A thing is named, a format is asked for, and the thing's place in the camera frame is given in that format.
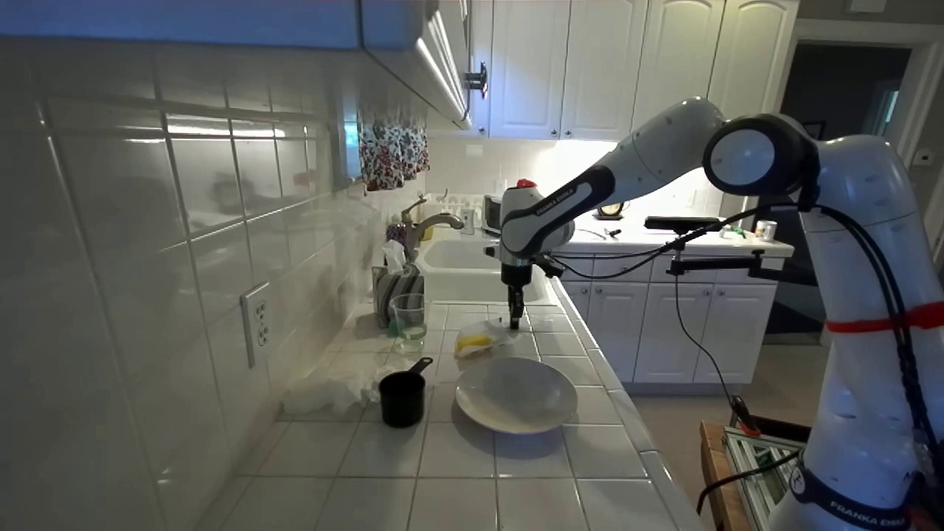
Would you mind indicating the black measuring cup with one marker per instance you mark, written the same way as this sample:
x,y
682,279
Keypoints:
x,y
402,395

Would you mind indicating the floral hanging cloth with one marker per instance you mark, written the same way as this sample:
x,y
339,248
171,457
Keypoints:
x,y
392,155

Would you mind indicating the white toaster oven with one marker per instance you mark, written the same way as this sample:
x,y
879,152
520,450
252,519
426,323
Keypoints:
x,y
491,215

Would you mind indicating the white wall outlet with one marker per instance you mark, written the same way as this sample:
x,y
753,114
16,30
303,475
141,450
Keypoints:
x,y
259,323

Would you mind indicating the white crumpled cloth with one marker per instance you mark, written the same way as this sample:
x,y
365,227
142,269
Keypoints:
x,y
322,398

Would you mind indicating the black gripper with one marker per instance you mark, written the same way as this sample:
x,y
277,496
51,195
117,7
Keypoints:
x,y
516,282

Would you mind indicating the wooden crate with papers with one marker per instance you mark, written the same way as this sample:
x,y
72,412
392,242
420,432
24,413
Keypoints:
x,y
747,475

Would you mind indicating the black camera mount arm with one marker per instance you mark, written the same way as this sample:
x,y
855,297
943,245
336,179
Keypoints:
x,y
702,224

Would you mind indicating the small black clock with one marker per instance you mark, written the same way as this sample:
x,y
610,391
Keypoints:
x,y
610,210

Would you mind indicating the white cabinets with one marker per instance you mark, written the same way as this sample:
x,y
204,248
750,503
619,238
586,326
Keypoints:
x,y
660,329
598,69

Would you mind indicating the bronze kitchen faucet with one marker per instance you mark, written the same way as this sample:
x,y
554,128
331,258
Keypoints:
x,y
412,227

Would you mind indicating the yellow butter piece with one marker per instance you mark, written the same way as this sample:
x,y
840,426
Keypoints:
x,y
473,342

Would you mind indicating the white lower cabinets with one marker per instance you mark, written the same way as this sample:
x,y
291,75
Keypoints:
x,y
660,329

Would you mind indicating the dish brush caddy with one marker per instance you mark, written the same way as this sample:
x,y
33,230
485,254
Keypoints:
x,y
399,298

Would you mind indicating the white kitchen sink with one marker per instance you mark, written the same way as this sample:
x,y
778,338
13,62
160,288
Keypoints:
x,y
463,269

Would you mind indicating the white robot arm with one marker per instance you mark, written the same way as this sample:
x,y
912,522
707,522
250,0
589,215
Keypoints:
x,y
880,419

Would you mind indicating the white upper cabinets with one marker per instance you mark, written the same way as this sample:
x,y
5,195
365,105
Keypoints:
x,y
598,69

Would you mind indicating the white round plate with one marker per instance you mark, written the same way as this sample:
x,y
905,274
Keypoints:
x,y
517,395

